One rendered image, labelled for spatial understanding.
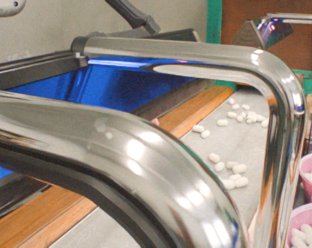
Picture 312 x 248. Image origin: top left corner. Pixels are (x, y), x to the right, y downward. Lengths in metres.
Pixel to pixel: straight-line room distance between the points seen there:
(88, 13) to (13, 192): 2.97
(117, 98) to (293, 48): 1.38
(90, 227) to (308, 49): 1.22
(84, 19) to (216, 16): 1.73
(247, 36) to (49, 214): 0.57
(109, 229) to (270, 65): 0.53
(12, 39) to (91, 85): 2.71
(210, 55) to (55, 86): 0.10
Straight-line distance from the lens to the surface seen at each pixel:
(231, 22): 1.66
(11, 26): 2.96
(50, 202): 0.74
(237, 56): 0.21
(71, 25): 3.28
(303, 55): 1.62
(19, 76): 0.23
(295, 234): 0.72
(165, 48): 0.23
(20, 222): 0.69
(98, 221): 0.71
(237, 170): 0.88
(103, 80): 0.28
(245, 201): 0.78
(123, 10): 1.25
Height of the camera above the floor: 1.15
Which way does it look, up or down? 19 degrees down
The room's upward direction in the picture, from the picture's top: straight up
